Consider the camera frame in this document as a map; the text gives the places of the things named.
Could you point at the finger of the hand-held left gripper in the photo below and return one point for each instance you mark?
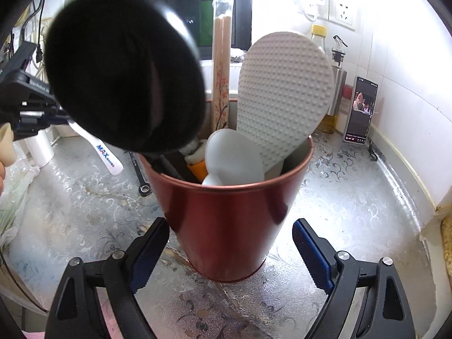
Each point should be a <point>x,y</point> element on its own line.
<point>46,119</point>

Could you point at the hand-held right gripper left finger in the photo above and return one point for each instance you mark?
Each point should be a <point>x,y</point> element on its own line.
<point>148,257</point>

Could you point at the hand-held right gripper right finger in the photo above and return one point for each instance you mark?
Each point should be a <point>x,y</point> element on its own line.
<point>312,250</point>

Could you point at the white ceramic soup spoon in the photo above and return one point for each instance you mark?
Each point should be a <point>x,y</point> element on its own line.
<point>229,159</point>
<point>106,152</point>

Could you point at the metal cup copper rim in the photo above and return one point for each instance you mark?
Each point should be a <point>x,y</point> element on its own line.
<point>219,226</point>

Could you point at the black ladle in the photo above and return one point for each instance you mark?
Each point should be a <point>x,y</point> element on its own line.
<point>123,74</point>

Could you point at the white dimpled rice paddle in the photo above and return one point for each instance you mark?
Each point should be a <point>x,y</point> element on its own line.
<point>286,102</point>

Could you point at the packaged printed chopsticks pair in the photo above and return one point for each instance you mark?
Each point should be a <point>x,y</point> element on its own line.
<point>222,77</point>

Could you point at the person's left hand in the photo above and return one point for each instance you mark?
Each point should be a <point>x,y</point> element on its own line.
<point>7,144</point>

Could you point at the slim black wrench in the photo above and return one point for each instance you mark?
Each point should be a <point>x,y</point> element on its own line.
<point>139,174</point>

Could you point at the translucent plastic bag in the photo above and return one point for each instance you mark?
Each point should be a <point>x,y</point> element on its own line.
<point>14,201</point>

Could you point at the yellow noodle packet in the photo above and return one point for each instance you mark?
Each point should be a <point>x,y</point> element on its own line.
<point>446,250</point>

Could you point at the black smartphone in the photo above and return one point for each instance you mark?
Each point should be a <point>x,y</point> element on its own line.
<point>362,113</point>

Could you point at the stainless oil dispenser bottle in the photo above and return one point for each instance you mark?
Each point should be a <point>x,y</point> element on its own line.
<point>337,91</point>

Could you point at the crumpled white tissue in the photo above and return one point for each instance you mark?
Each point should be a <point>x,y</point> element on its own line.
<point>238,54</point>

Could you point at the vinegar bottle yellow cap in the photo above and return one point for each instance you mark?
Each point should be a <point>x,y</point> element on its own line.
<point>317,37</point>

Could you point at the white power plug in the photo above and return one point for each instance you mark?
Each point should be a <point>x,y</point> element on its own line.
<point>310,12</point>

